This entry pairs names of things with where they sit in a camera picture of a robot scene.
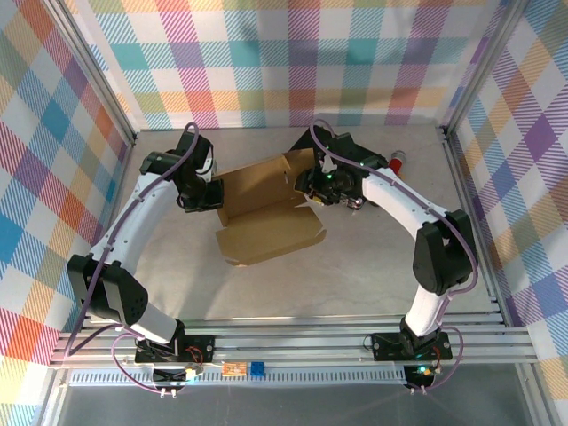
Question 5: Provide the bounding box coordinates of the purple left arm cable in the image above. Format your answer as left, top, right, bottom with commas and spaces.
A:
66, 122, 201, 394

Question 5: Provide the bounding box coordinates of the brown cardboard box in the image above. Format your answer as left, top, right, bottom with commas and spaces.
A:
215, 148, 327, 267

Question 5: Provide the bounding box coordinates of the aluminium frame post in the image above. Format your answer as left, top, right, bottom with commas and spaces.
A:
43, 0, 138, 146
441, 0, 532, 138

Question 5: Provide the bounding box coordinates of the white slotted cable duct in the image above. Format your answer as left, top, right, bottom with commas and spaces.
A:
68, 370, 412, 388

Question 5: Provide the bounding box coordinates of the aluminium front rail beam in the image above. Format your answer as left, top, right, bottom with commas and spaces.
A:
51, 312, 540, 369

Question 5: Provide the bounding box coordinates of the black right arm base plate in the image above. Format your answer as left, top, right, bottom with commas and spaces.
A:
371, 331, 454, 361

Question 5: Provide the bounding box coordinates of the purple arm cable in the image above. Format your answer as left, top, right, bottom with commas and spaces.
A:
309, 118, 479, 394
66, 122, 201, 394

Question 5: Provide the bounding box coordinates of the aluminium side rail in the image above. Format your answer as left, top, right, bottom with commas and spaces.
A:
441, 126, 509, 327

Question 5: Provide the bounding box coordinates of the black flat tray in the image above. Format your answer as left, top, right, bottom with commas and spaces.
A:
290, 127, 386, 168

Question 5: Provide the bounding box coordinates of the small black electronics box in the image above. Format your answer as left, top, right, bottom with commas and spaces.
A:
404, 363, 438, 396
153, 364, 199, 398

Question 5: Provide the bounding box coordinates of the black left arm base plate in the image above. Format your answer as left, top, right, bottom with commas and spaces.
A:
134, 335, 217, 363

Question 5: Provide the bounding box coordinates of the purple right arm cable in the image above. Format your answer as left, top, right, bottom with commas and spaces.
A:
309, 118, 479, 394

